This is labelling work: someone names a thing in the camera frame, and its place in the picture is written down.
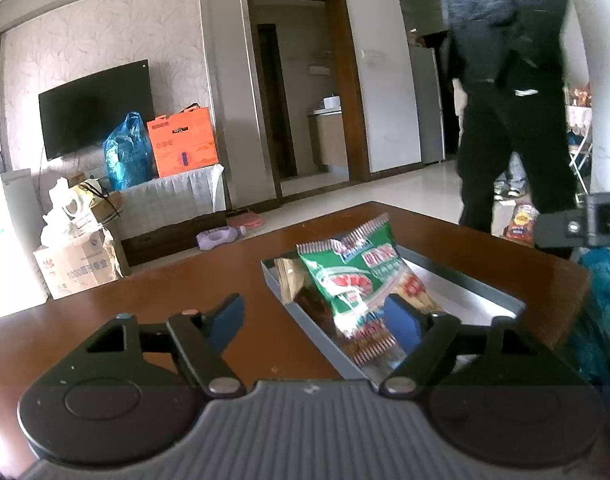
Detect green chips bag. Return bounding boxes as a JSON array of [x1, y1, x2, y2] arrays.
[[295, 212, 444, 366]]

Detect yellow nut snack bag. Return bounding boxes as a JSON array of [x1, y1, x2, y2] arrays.
[[275, 258, 311, 304]]

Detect box of snacks on floor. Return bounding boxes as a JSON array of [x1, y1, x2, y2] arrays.
[[503, 203, 538, 247]]

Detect purple detergent bottle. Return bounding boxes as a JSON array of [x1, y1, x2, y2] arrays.
[[197, 226, 247, 252]]

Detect grey shallow box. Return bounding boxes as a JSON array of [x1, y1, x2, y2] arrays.
[[259, 244, 528, 382]]

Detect person in blue jeans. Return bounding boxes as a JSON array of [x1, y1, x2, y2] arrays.
[[494, 153, 526, 200]]

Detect white cloth covered cabinet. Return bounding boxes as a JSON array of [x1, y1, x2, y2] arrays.
[[116, 164, 226, 240]]

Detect brown cardboard box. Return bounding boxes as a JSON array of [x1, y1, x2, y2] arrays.
[[34, 228, 130, 300]]

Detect small box with tape rolls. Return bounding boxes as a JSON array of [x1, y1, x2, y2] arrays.
[[40, 178, 122, 248]]

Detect blue plastic bag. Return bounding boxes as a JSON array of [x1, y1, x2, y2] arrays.
[[103, 112, 154, 191]]

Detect orange cardboard box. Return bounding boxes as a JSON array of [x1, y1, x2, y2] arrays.
[[146, 104, 218, 178]]

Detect white chest freezer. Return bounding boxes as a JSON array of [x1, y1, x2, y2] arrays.
[[0, 169, 49, 318]]

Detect person in white hoodie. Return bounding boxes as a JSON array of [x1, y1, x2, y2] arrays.
[[442, 0, 575, 233]]

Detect black wall television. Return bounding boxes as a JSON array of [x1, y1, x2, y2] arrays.
[[38, 60, 154, 160]]

